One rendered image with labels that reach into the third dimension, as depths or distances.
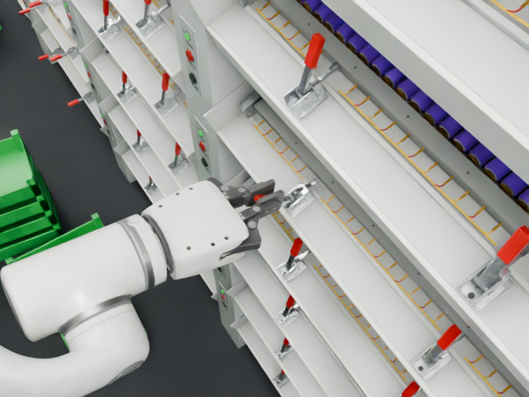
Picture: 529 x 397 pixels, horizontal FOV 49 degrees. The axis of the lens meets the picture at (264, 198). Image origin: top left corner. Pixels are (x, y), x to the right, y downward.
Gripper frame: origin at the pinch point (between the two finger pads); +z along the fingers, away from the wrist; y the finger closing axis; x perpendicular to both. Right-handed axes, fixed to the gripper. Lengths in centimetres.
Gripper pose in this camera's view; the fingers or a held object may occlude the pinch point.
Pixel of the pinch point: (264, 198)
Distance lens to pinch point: 74.1
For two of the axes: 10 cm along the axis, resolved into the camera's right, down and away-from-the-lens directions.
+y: 5.5, 6.9, -4.7
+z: 8.2, -3.5, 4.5
